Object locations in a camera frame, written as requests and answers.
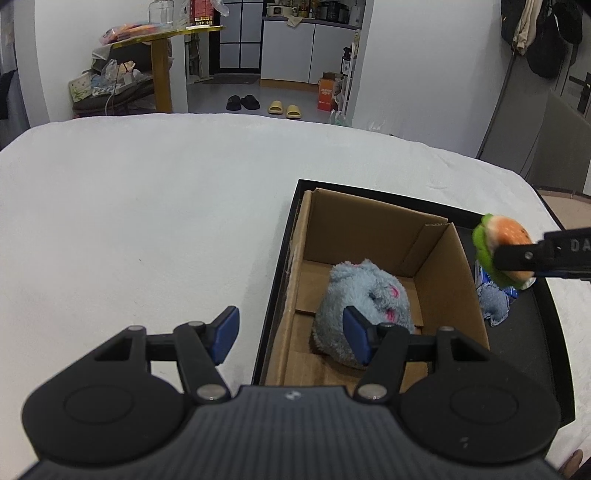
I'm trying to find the hanging clothes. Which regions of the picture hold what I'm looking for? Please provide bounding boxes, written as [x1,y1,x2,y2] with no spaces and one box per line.
[501,0,588,80]

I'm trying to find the white kitchen cabinet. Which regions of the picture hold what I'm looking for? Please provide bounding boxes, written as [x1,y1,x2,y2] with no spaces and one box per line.
[261,17,362,89]

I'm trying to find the white narrow rack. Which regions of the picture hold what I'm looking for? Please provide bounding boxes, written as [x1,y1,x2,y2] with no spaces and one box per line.
[338,30,362,127]

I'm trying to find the grey-blue fluffy plush toy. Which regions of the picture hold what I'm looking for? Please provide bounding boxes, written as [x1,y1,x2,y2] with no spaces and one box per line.
[312,259,415,368]

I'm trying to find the glass jar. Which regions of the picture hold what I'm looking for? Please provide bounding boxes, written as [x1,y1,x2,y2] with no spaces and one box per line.
[148,0,175,27]

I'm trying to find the small blue plush toy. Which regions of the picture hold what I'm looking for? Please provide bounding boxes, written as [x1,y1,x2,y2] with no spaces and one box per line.
[478,282,511,328]

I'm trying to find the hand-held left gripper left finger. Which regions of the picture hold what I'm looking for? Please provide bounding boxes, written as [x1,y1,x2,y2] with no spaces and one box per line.
[95,305,241,405]

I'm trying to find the yellow wooden table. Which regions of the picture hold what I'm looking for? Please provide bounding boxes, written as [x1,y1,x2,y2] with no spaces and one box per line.
[111,24,227,113]

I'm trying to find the dark cooking pot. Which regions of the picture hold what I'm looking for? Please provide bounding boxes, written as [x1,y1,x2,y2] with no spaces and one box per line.
[318,0,350,24]

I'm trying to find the orange cardboard box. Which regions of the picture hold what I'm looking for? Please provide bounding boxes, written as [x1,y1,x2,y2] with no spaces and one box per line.
[317,72,345,112]

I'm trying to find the orange snack packet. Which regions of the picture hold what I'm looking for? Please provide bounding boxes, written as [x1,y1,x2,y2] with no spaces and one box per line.
[102,23,167,45]

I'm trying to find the black shallow tray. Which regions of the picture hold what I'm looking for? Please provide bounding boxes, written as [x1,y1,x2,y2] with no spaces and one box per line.
[252,179,575,428]

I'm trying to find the red carton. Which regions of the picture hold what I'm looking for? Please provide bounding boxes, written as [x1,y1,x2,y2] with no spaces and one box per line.
[189,0,216,27]

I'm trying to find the grey folded panel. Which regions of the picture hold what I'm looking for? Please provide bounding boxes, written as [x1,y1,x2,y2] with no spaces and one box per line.
[526,89,591,200]

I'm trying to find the brown cardboard box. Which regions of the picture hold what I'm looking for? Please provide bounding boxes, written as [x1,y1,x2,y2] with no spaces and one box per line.
[265,187,491,387]

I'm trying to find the door handle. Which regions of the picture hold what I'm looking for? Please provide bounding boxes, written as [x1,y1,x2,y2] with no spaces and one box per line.
[566,74,591,117]

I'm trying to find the grey door mat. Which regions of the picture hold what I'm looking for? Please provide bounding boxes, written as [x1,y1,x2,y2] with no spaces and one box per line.
[202,76,262,86]

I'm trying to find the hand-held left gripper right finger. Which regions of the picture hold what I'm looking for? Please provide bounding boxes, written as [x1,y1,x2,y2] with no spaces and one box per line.
[342,305,495,403]

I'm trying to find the burger plush toy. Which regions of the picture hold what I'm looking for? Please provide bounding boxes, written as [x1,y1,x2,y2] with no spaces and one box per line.
[472,213,537,291]

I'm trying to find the blue and white packet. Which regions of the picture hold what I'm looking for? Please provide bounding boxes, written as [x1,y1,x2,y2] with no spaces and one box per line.
[475,261,520,299]

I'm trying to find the dark hanging garment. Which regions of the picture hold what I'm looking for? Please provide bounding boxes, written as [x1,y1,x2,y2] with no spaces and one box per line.
[0,69,25,121]

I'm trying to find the pile of bags and cushions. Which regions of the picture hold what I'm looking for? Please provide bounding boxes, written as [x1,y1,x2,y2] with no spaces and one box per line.
[69,46,158,117]

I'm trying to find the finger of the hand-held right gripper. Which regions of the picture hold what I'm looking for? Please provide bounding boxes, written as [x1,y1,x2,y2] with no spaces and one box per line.
[493,226,591,281]

